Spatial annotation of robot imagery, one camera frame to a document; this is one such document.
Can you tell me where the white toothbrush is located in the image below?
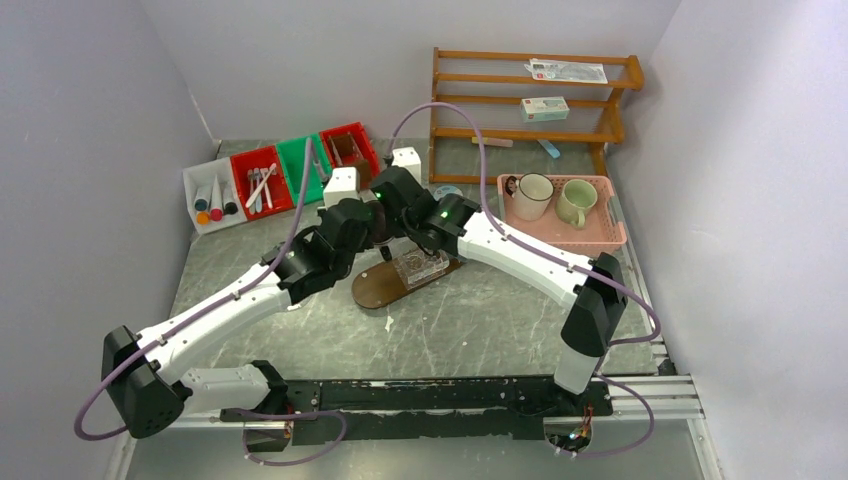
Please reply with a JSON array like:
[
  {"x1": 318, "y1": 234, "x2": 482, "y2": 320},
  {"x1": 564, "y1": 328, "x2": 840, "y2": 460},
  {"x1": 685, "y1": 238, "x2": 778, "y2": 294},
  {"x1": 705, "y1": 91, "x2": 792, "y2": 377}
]
[{"x1": 245, "y1": 164, "x2": 276, "y2": 213}]

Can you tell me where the purple mug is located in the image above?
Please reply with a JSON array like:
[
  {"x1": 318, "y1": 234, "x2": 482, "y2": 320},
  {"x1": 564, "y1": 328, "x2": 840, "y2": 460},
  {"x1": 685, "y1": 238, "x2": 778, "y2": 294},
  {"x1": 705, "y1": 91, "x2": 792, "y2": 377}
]
[{"x1": 366, "y1": 201, "x2": 393, "y2": 245}]

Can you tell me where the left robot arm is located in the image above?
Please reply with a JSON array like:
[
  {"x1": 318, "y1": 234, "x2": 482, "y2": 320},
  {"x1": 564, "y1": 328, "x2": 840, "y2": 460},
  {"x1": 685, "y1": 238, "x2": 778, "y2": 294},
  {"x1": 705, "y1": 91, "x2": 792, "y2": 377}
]
[{"x1": 101, "y1": 199, "x2": 385, "y2": 439}]

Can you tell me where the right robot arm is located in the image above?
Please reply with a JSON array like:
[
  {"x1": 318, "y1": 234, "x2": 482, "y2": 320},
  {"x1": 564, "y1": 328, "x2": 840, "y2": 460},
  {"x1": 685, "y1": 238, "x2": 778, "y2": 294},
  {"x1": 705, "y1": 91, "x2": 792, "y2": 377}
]
[{"x1": 370, "y1": 166, "x2": 628, "y2": 415}]

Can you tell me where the oval dark wooden tray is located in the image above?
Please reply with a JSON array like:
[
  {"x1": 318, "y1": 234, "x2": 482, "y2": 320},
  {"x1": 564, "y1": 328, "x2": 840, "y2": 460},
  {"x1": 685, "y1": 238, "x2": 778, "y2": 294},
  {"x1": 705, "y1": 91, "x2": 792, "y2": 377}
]
[{"x1": 351, "y1": 258, "x2": 461, "y2": 309}]

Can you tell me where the grey toothbrush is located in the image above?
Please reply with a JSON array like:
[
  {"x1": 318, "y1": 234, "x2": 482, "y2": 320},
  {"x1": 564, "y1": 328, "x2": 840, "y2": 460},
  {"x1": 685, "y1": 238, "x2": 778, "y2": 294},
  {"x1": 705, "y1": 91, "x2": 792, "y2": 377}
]
[{"x1": 246, "y1": 169, "x2": 256, "y2": 213}]

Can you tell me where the cream toothbrush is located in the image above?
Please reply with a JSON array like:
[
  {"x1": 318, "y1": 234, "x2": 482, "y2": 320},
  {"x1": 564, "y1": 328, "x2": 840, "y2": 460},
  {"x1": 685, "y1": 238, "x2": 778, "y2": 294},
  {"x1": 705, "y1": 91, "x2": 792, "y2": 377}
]
[{"x1": 260, "y1": 165, "x2": 275, "y2": 209}]

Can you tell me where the toothpaste tube orange cap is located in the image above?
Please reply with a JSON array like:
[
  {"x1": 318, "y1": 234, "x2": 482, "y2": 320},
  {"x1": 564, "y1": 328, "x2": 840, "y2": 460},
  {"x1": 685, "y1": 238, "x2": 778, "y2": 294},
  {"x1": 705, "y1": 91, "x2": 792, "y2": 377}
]
[{"x1": 193, "y1": 184, "x2": 212, "y2": 225}]

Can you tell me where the brown wooden block holder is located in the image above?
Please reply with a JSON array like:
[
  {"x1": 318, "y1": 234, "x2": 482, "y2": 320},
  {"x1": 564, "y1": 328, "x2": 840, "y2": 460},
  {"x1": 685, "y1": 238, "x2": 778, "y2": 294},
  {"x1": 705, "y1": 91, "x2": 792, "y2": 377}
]
[{"x1": 329, "y1": 133, "x2": 372, "y2": 190}]

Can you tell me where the red bin with holder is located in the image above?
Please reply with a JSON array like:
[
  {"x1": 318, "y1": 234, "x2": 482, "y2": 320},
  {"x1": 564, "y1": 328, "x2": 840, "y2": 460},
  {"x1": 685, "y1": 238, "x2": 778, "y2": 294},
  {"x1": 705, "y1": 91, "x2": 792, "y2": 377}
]
[{"x1": 319, "y1": 122, "x2": 381, "y2": 182}]

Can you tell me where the red bin with toothbrushes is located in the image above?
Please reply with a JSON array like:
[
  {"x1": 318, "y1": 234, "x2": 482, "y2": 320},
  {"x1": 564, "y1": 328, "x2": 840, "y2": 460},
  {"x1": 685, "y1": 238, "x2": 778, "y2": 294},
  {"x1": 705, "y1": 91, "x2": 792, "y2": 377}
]
[{"x1": 230, "y1": 145, "x2": 294, "y2": 221}]

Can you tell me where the green plastic bin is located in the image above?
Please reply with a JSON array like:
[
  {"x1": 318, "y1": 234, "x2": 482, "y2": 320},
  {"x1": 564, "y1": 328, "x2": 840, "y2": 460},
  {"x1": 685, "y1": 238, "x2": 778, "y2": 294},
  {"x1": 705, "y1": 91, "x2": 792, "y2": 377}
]
[{"x1": 275, "y1": 133, "x2": 334, "y2": 204}]

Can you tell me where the yellow pink marker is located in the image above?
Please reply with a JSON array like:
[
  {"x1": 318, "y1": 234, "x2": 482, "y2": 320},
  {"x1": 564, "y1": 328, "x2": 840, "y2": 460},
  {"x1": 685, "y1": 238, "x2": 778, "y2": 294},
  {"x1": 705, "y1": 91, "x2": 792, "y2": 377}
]
[{"x1": 471, "y1": 137, "x2": 514, "y2": 148}]

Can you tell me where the white enamel mug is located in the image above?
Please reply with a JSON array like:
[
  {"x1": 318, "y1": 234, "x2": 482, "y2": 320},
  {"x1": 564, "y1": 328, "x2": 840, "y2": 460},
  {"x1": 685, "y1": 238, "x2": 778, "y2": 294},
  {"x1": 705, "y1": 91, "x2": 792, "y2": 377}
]
[{"x1": 504, "y1": 173, "x2": 555, "y2": 221}]

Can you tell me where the white plastic bin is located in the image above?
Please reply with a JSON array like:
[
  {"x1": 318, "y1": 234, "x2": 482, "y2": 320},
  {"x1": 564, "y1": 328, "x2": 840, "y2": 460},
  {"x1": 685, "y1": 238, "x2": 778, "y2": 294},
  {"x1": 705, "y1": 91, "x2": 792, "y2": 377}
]
[{"x1": 182, "y1": 157, "x2": 247, "y2": 235}]

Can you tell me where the small white box on shelf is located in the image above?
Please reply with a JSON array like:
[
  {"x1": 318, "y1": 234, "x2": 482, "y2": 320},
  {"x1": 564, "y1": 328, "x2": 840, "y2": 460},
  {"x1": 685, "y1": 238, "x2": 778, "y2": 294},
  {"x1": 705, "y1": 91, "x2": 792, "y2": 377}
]
[{"x1": 520, "y1": 96, "x2": 570, "y2": 123}]

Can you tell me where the pale green mug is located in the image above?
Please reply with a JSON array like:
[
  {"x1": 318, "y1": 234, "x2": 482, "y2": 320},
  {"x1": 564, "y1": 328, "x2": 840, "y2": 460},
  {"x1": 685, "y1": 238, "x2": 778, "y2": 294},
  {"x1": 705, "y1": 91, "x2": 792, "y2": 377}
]
[{"x1": 555, "y1": 179, "x2": 598, "y2": 229}]

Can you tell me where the pink plastic basket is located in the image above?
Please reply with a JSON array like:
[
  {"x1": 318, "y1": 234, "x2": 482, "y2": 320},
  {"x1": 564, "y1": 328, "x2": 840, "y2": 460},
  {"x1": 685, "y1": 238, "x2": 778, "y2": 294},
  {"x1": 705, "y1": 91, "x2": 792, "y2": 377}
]
[{"x1": 496, "y1": 174, "x2": 627, "y2": 258}]

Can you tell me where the plastic packet on top shelf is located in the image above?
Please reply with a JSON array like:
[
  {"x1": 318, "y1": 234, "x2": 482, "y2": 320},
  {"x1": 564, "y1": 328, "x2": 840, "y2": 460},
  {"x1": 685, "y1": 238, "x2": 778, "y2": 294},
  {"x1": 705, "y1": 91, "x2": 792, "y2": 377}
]
[{"x1": 524, "y1": 58, "x2": 608, "y2": 84}]

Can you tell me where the wooden shelf rack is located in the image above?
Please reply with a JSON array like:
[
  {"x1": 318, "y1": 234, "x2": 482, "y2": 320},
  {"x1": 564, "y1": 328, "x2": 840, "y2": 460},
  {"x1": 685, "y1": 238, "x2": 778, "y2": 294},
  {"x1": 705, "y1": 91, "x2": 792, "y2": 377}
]
[{"x1": 431, "y1": 48, "x2": 645, "y2": 175}]

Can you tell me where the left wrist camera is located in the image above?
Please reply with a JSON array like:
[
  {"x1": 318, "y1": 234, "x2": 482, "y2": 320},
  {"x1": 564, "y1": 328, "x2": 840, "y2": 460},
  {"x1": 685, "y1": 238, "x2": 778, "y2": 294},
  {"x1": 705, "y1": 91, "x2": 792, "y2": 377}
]
[{"x1": 323, "y1": 167, "x2": 360, "y2": 209}]

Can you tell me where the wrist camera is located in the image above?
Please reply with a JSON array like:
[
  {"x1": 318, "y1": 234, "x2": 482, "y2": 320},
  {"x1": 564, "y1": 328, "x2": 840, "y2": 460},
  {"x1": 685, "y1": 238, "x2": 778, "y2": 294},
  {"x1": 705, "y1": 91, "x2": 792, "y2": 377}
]
[
  {"x1": 323, "y1": 167, "x2": 360, "y2": 209},
  {"x1": 391, "y1": 147, "x2": 422, "y2": 183}
]

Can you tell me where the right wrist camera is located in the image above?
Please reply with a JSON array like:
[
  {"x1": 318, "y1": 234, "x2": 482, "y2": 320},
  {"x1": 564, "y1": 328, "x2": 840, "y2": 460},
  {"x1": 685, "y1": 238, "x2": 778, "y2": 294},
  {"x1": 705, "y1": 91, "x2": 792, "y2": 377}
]
[{"x1": 391, "y1": 147, "x2": 422, "y2": 183}]

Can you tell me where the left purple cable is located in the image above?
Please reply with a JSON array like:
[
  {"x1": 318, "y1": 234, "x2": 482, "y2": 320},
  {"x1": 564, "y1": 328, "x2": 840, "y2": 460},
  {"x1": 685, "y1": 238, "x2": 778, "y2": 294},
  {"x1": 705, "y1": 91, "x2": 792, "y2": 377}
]
[{"x1": 72, "y1": 135, "x2": 349, "y2": 468}]

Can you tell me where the purple cable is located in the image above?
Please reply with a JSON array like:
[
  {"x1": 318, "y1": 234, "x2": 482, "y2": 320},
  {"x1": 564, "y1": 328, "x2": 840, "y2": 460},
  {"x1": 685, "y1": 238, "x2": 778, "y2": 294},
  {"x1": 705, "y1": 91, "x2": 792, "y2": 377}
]
[
  {"x1": 387, "y1": 101, "x2": 664, "y2": 461},
  {"x1": 72, "y1": 135, "x2": 349, "y2": 468}
]

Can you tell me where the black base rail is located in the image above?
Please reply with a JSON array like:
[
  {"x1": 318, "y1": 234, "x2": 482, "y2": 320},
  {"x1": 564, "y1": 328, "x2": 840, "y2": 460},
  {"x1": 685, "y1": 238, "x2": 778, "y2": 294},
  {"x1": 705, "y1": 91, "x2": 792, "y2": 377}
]
[{"x1": 220, "y1": 375, "x2": 613, "y2": 446}]

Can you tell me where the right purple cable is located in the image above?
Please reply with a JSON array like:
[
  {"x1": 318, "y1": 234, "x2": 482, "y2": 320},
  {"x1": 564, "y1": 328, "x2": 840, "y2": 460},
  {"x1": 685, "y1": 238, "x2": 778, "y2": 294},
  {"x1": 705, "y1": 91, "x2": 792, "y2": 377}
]
[{"x1": 387, "y1": 101, "x2": 664, "y2": 461}]

